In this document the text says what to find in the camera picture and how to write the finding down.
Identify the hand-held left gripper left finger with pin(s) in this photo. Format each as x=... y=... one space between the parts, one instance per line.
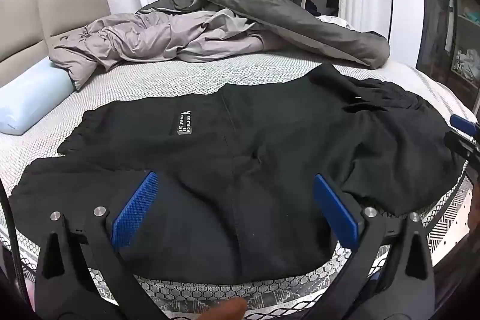
x=135 y=211

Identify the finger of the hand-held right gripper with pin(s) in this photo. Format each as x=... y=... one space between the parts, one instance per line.
x=465 y=125

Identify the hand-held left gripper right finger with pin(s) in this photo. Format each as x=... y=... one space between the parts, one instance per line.
x=337 y=211

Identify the black pants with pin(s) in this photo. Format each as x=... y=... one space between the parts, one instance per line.
x=262 y=155

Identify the dark open wardrobe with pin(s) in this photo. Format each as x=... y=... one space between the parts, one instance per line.
x=453 y=24

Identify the white patterned bed mattress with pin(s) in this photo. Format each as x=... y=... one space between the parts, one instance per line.
x=187 y=80

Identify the light blue pillow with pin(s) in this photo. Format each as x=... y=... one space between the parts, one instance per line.
x=30 y=98

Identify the white cloth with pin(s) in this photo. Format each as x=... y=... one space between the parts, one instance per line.
x=335 y=21

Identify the light grey crumpled sheet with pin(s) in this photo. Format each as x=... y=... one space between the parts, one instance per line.
x=150 y=39

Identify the dark grey duvet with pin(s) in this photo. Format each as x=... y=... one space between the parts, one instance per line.
x=300 y=24

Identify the beige padded headboard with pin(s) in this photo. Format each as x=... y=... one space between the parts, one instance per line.
x=67 y=9

